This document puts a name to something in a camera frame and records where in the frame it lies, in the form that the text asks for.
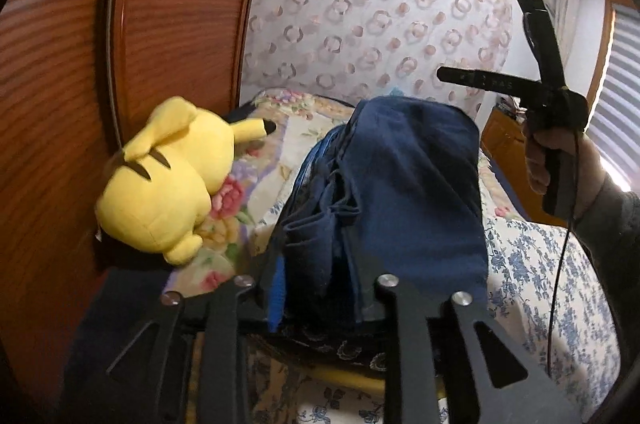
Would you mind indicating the floral bed blanket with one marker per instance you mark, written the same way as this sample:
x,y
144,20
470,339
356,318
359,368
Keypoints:
x,y
262,178

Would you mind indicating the red louvered wardrobe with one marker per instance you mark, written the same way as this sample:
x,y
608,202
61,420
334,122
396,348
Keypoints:
x,y
78,78

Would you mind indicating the yellow pikachu plush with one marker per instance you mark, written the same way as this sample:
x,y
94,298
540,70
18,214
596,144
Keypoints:
x,y
165,177

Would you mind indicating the blue white floral cloth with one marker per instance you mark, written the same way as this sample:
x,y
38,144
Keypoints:
x,y
541,289

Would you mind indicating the pink circle pattern curtain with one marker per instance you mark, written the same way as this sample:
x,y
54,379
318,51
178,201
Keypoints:
x,y
357,49

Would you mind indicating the person right forearm grey sleeve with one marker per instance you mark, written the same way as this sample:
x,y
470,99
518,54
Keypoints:
x,y
609,231

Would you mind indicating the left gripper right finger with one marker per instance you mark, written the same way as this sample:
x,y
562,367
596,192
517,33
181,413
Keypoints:
x,y
453,345

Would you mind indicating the navy printed t-shirt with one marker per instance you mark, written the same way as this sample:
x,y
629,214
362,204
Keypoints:
x,y
399,183

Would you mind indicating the tied beige curtain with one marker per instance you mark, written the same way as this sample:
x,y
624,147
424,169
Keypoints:
x,y
565,22

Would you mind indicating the striped window blind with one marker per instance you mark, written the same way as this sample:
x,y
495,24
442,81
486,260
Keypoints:
x,y
614,122

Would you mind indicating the person right hand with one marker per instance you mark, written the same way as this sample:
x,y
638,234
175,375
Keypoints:
x,y
591,173

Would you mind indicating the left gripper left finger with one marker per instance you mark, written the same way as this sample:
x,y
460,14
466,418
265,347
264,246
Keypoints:
x,y
140,346

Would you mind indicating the wooden sideboard cabinet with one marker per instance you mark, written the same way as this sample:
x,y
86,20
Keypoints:
x,y
503,143

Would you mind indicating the dark patterned folded cloth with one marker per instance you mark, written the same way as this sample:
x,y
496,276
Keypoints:
x,y
360,347

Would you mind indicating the mustard folded cloth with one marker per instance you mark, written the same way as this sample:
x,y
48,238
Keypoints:
x,y
372,383

